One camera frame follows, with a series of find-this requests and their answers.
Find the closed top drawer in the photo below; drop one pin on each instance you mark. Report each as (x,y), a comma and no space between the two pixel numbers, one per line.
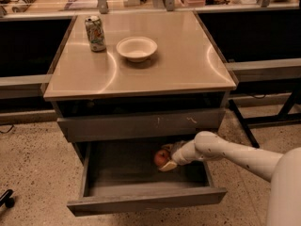
(138,125)

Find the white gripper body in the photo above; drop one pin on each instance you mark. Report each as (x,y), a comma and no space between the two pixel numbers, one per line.
(178,156)

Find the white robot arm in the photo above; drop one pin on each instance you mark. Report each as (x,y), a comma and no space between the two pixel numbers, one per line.
(281,170)

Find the green white soda can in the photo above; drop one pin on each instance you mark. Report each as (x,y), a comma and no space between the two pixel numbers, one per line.
(95,34)

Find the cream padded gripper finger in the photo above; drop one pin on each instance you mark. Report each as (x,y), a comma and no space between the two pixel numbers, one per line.
(170,165)
(173,147)

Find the grey metal drawer cabinet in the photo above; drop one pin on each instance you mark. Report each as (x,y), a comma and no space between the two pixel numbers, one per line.
(185,72)

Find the open middle drawer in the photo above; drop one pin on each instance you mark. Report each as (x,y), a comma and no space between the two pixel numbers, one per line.
(119,176)

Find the red apple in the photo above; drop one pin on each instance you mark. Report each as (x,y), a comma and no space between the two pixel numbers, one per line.
(161,158)

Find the black chair caster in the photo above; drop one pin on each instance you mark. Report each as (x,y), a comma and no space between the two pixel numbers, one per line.
(6,199)

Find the white paper bowl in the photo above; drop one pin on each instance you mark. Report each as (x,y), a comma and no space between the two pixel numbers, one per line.
(137,49)

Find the black table leg frame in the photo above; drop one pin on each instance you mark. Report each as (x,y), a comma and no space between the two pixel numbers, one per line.
(282,117)

